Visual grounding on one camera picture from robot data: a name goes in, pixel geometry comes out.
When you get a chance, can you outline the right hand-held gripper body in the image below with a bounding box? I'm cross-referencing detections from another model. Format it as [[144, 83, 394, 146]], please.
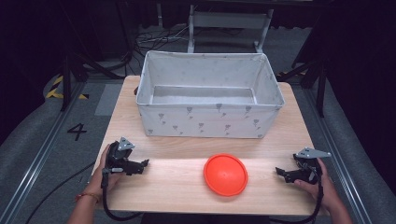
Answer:
[[291, 147, 332, 186]]

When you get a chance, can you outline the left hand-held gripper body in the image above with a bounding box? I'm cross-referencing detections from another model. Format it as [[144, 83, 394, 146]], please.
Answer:
[[105, 136, 146, 176]]

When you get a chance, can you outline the person's right hand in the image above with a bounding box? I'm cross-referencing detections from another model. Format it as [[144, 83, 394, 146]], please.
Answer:
[[293, 157, 336, 210]]

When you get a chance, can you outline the person's left hand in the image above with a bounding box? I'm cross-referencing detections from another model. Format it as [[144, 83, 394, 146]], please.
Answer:
[[83, 143, 126, 196]]

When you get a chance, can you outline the orange plastic plate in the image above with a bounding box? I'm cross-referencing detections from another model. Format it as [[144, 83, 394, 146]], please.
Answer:
[[203, 153, 249, 198]]

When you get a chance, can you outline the white fabric storage box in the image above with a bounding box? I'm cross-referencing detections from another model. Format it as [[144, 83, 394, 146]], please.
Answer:
[[135, 49, 286, 140]]

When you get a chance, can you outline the black metal tripod stand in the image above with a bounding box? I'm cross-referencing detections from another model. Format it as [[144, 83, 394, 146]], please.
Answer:
[[59, 50, 126, 112], [276, 55, 329, 119]]

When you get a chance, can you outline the yellow black hazard tape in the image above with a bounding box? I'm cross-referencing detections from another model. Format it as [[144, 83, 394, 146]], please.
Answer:
[[45, 75, 90, 101]]

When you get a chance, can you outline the grey metal stand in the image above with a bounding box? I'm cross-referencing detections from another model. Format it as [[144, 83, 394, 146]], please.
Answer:
[[186, 4, 275, 54]]

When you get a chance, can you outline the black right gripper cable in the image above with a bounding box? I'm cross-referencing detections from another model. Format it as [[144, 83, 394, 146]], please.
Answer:
[[270, 174, 325, 224]]

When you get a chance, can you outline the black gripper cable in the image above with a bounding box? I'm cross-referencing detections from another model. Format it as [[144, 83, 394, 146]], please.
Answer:
[[101, 169, 143, 223], [270, 174, 325, 224]]

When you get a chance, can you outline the metal floor rail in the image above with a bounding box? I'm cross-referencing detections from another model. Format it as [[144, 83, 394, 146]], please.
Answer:
[[0, 81, 88, 224], [302, 87, 374, 224]]

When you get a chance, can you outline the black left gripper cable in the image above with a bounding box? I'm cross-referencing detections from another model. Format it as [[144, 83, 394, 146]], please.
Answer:
[[101, 169, 143, 223]]

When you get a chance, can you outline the orange string bracelet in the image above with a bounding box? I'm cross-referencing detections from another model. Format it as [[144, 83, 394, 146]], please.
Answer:
[[75, 191, 101, 203]]

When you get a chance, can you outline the thin black floor cable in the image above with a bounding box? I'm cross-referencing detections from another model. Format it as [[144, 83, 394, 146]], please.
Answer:
[[24, 161, 97, 224]]

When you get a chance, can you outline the bundle of floor cables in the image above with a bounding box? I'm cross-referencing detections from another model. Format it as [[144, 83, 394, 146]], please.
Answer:
[[133, 25, 191, 53]]

